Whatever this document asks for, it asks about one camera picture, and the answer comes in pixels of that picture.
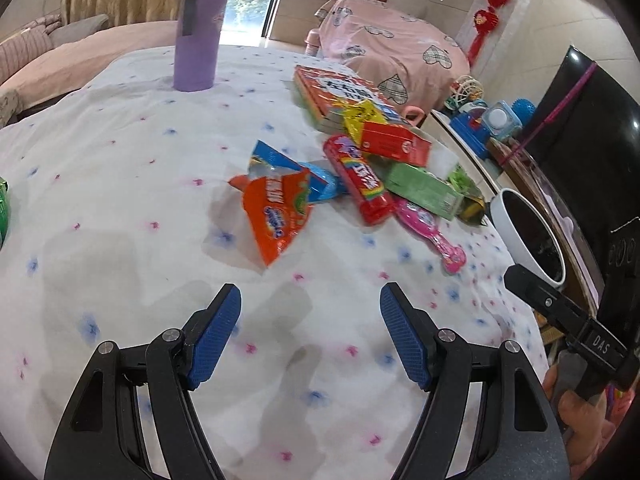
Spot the pink heart print cover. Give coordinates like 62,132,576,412
314,0,471,111

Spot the red carton box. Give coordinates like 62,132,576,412
360,121,433,167

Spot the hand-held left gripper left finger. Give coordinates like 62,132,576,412
44,283,243,480

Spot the pink toothbrush package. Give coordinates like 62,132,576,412
392,197,468,275

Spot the white round trash bin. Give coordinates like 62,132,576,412
489,187,568,288

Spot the striped pink cushion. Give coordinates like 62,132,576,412
0,17,63,86

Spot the wooden balcony door frame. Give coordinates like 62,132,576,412
220,0,401,46

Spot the grey cushion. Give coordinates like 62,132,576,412
50,14,111,48

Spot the pink sofa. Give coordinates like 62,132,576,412
0,15,181,128

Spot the blue spiky ball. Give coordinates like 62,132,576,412
510,100,536,126

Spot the purple thermos bottle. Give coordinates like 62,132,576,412
172,0,233,93

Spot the orange snack wrapper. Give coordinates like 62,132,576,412
227,165,313,268

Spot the wire ferris wheel toy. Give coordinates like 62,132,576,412
445,75,488,111

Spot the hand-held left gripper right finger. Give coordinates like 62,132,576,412
379,282,573,480

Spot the white tissue block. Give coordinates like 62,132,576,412
427,142,463,178

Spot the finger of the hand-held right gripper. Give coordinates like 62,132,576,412
504,264,596,346

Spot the light blue cube toy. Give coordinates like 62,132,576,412
482,102,523,141

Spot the red knot hanging decoration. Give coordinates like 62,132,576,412
467,0,521,68

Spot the green drink can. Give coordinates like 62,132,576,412
0,177,12,251

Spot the blue plastic toy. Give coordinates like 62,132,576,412
450,110,493,158

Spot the green and gold wrapper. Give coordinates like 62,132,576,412
447,165,488,226

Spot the person's right hand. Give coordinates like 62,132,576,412
542,366,611,478

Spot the black television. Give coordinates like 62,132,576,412
522,45,640,281

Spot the thin paperback book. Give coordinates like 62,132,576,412
295,85,346,133

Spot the white balcony cabinet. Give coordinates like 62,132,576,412
272,0,321,41

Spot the green carton box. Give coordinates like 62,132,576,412
385,160,466,221

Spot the pink stick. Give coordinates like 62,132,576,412
500,62,598,171

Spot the long red candy wrapper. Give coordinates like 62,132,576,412
322,134,396,226

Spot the blue snack wrapper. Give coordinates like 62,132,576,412
248,139,351,206

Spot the marble top television stand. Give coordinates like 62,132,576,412
432,107,606,361

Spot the yellow snack packet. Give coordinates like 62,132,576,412
342,100,391,143

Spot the stack of books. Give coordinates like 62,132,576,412
294,65,401,126

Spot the black trash bag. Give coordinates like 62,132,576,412
501,194,558,281

